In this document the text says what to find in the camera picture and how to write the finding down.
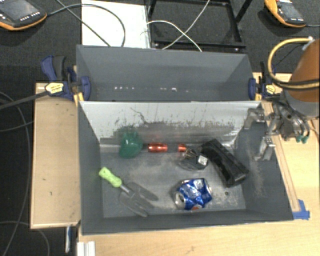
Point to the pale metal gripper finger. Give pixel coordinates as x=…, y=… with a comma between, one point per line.
x=267, y=147
x=256, y=115

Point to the black glossy box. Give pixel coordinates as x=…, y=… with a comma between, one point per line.
x=223, y=162

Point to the short red metallic cylinder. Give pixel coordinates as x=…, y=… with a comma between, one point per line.
x=182, y=148

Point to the crushed blue drink can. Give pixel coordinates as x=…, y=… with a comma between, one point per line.
x=193, y=193

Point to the long red metallic cylinder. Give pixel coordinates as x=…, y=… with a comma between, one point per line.
x=157, y=147

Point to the grey metal bin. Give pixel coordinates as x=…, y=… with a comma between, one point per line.
x=160, y=72

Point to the pale wood flat board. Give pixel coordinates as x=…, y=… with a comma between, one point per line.
x=55, y=155

